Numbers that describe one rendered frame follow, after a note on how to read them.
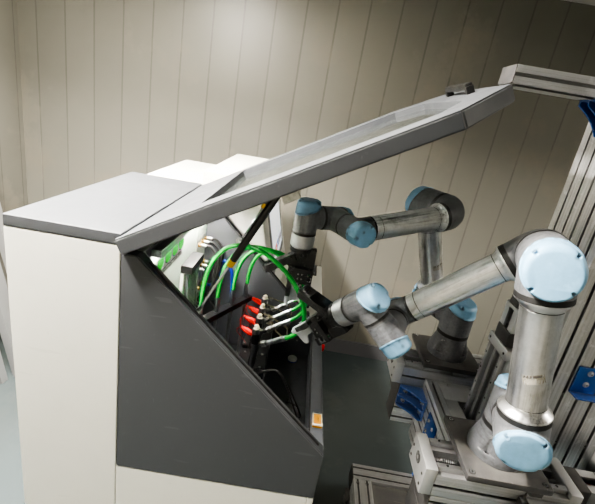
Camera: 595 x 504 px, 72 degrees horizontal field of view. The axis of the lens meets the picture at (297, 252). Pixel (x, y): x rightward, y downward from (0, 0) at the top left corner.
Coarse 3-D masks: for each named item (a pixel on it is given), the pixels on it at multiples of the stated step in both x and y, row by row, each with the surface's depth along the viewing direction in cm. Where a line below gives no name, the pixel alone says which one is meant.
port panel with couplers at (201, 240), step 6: (204, 228) 158; (198, 234) 150; (204, 234) 160; (198, 240) 152; (204, 240) 157; (210, 240) 162; (198, 246) 152; (204, 246) 152; (204, 264) 160; (198, 282) 164; (198, 288) 163; (198, 294) 159
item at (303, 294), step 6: (300, 288) 116; (306, 288) 115; (312, 288) 117; (300, 294) 115; (306, 294) 114; (312, 294) 115; (318, 294) 115; (306, 300) 114; (312, 300) 113; (318, 300) 113; (324, 300) 114; (312, 306) 113; (318, 306) 112; (324, 306) 112; (318, 312) 113; (324, 312) 111
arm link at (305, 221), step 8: (304, 200) 122; (312, 200) 123; (296, 208) 124; (304, 208) 121; (312, 208) 121; (320, 208) 123; (296, 216) 124; (304, 216) 122; (312, 216) 122; (320, 216) 124; (296, 224) 124; (304, 224) 123; (312, 224) 123; (320, 224) 125; (296, 232) 125; (304, 232) 124; (312, 232) 124
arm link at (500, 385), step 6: (498, 378) 108; (504, 378) 106; (498, 384) 107; (504, 384) 105; (492, 390) 110; (498, 390) 107; (504, 390) 105; (492, 396) 108; (498, 396) 105; (492, 402) 106; (486, 408) 111; (492, 408) 105; (486, 414) 110
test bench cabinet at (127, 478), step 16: (128, 480) 119; (144, 480) 119; (160, 480) 119; (176, 480) 118; (192, 480) 118; (128, 496) 121; (144, 496) 121; (160, 496) 121; (176, 496) 120; (192, 496) 120; (208, 496) 120; (224, 496) 119; (240, 496) 119; (256, 496) 119; (272, 496) 119; (288, 496) 118
